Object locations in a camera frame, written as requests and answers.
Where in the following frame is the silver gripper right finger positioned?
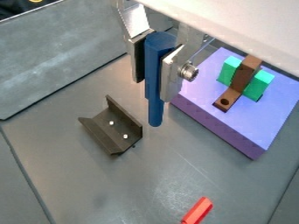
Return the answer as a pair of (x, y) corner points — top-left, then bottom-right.
(160, 23), (204, 102)

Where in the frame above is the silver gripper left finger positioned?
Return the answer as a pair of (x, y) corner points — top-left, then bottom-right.
(113, 0), (155, 83)

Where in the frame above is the blue peg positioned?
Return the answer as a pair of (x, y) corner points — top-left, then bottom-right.
(144, 31), (176, 127)

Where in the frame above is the purple base board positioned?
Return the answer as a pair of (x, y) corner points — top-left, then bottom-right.
(172, 48), (299, 159)

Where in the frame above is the brown slotted bar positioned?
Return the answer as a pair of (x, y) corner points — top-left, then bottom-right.
(212, 55), (262, 113)

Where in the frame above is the green block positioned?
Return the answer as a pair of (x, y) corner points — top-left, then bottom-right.
(218, 56), (275, 102)

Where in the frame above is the black U-shaped holder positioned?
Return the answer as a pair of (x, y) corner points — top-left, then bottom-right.
(79, 95), (143, 155)

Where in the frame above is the red peg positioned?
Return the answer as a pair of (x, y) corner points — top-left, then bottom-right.
(182, 197), (212, 224)

